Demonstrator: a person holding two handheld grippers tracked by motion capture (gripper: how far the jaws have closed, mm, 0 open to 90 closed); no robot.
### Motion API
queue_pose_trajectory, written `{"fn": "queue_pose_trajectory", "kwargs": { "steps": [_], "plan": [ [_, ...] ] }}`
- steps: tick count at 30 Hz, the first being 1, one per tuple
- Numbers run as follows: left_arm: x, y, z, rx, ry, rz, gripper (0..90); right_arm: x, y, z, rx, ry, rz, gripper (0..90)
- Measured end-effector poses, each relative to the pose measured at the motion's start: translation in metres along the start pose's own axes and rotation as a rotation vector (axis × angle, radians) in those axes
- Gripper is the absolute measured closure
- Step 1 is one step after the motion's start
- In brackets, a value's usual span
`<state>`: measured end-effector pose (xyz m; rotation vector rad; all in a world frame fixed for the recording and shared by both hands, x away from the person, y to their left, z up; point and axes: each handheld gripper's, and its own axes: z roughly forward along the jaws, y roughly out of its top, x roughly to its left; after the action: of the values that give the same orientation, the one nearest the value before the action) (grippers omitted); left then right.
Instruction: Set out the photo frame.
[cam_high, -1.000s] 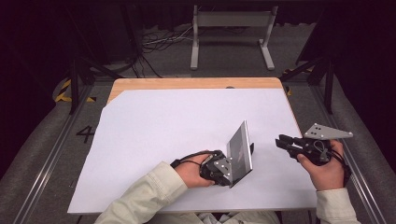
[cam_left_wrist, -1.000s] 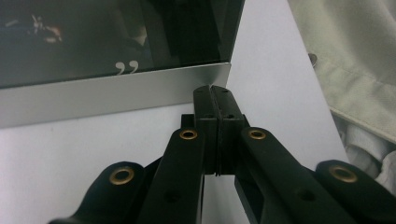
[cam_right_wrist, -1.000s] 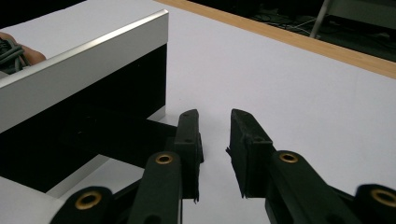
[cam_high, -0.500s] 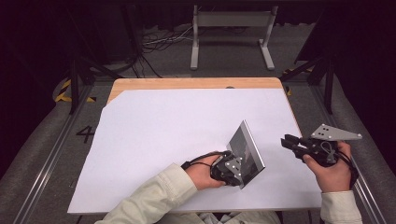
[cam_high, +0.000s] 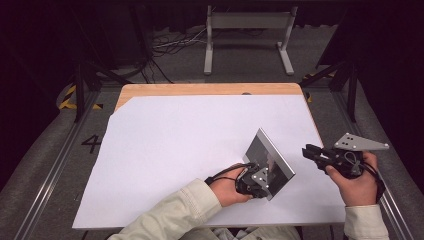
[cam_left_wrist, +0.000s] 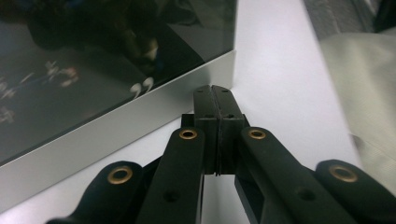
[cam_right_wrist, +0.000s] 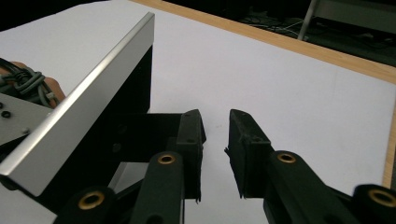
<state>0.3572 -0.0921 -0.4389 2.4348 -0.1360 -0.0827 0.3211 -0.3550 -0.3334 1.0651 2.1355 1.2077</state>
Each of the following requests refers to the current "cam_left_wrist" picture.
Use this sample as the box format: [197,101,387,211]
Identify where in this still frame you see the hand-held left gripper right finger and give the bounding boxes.
[211,84,250,175]

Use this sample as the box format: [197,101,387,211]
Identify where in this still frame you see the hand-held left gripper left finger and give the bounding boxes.
[181,84,221,175]

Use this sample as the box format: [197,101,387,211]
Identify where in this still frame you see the black glass panel silver edges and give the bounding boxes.
[0,0,238,216]

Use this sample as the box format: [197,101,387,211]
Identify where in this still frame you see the white paper sheet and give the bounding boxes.
[0,0,363,224]

